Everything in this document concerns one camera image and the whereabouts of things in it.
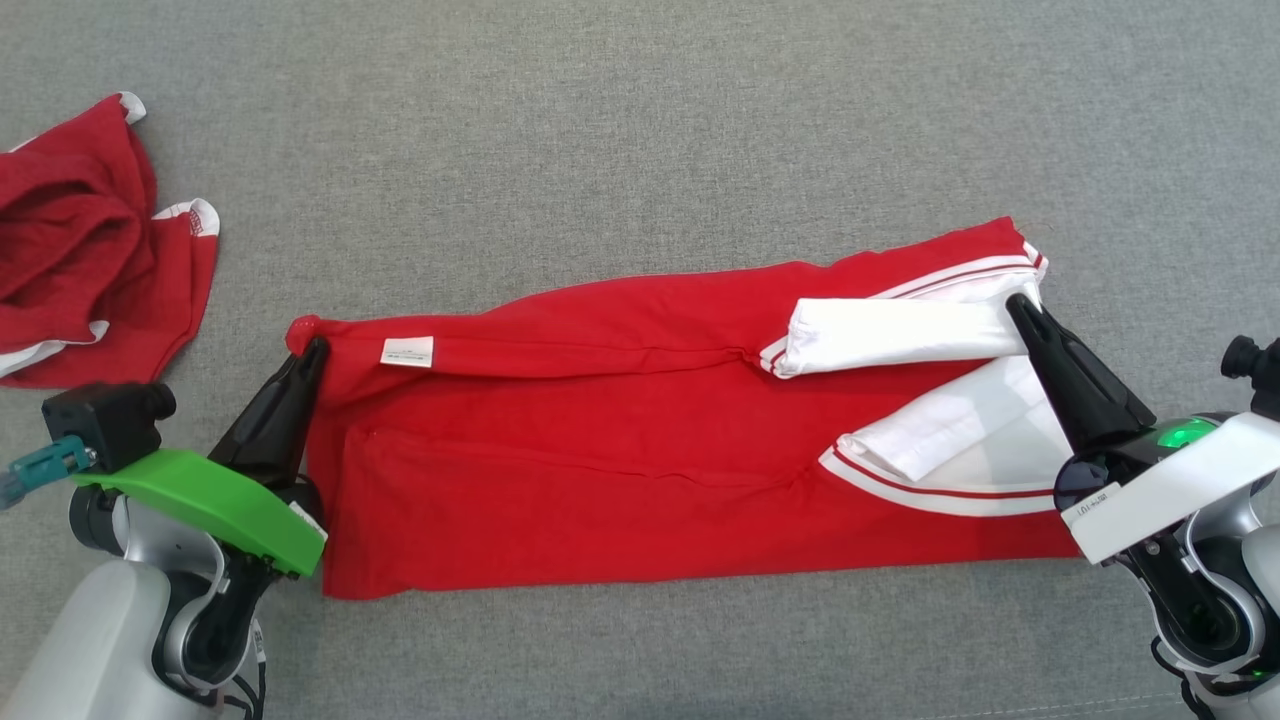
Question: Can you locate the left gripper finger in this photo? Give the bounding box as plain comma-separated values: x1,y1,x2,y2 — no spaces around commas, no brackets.
208,338,323,477
256,345,331,491

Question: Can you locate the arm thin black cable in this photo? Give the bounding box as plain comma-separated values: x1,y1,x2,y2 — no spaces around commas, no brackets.
225,620,267,720
1150,640,1216,720

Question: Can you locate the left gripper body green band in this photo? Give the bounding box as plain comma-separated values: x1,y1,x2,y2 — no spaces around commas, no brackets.
72,450,328,578

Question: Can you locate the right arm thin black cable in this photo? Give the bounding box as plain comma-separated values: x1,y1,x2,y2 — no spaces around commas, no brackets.
1150,640,1216,720

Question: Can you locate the red shorts white trim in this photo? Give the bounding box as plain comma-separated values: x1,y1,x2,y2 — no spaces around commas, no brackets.
0,92,221,389

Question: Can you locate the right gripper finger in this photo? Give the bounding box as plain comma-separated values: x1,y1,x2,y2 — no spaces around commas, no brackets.
1007,293,1101,453
1030,305,1156,441

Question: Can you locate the grey fabric sofa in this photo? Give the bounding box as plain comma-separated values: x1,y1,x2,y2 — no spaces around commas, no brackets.
0,0,1280,720

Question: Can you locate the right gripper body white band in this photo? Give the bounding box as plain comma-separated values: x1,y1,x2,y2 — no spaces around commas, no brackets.
1055,412,1280,566

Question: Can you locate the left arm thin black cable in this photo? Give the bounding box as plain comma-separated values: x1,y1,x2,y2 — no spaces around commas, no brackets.
225,620,267,720

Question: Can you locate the red white jersey shirt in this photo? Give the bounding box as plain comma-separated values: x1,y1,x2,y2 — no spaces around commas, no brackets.
285,215,1091,601

